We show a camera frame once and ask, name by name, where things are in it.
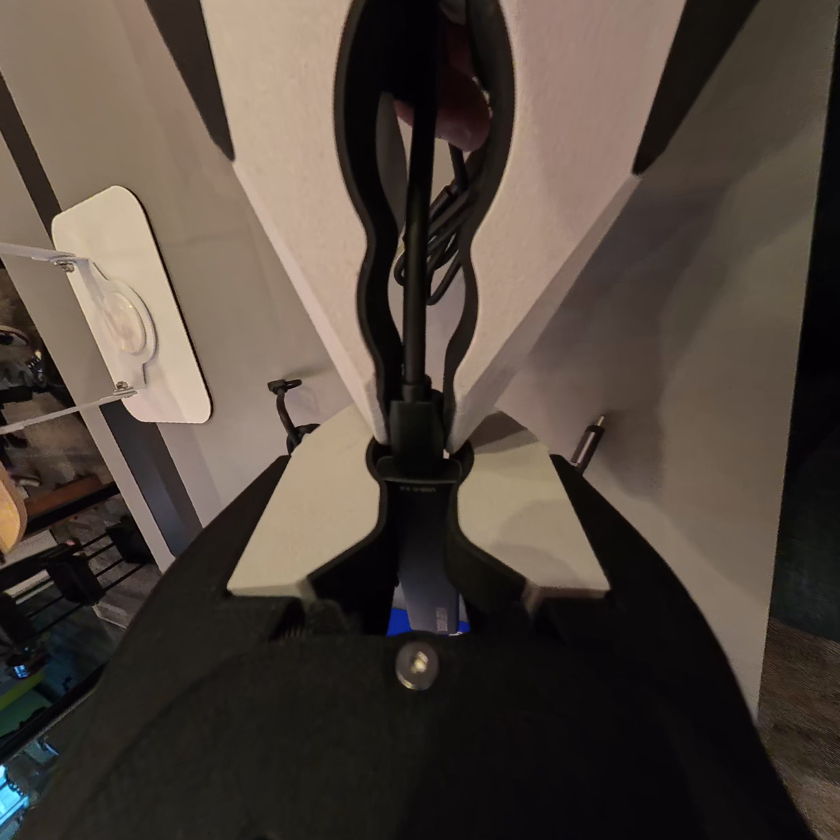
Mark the black rolling cart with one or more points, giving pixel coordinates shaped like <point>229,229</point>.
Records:
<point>72,577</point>

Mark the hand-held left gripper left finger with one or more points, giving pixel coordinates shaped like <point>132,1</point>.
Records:
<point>315,518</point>

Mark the instruction sheet on stand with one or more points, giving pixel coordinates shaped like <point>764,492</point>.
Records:
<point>170,295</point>

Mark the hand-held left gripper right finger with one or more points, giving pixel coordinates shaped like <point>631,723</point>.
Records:
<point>525,518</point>

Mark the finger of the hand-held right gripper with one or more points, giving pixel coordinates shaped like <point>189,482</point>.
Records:
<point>571,131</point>
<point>289,131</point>

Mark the silver usb hub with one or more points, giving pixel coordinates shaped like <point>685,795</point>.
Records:
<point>423,558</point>

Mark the blue plastic bin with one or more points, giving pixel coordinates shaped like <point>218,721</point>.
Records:
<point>395,623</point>

